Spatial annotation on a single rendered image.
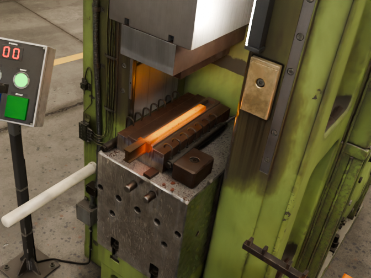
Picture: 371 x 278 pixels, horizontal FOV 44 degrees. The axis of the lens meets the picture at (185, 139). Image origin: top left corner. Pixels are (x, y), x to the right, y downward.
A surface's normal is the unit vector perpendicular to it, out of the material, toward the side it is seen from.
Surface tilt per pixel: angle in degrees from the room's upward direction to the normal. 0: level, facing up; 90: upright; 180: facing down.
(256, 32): 90
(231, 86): 90
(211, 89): 90
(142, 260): 90
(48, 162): 0
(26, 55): 60
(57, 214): 0
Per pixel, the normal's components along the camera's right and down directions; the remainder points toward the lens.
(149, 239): -0.58, 0.40
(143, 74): 0.81, 0.40
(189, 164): 0.11, -0.82
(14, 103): -0.10, 0.05
